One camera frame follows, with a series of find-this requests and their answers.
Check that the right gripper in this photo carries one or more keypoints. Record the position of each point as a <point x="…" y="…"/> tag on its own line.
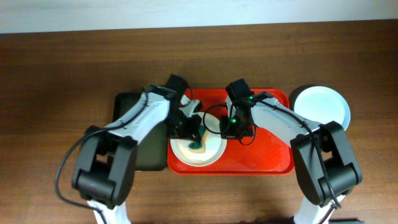
<point x="234" y="132"/>

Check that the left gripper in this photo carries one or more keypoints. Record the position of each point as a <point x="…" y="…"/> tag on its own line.
<point x="189" y="133"/>

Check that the green and yellow sponge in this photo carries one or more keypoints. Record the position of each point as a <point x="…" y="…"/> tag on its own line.
<point x="199" y="147"/>

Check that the white plate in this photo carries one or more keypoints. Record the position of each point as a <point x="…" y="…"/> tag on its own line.
<point x="215" y="146"/>

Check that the light blue plate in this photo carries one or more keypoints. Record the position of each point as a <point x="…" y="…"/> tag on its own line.
<point x="323" y="104"/>

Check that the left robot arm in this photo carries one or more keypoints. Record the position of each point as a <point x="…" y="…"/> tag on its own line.
<point x="104" y="172"/>

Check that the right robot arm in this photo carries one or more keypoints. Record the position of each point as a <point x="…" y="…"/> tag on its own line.
<point x="326" y="167"/>

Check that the dark green plastic tray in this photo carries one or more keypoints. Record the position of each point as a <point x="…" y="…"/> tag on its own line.
<point x="152" y="151"/>

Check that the red plastic tray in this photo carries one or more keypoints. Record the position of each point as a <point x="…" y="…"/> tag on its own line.
<point x="267" y="155"/>

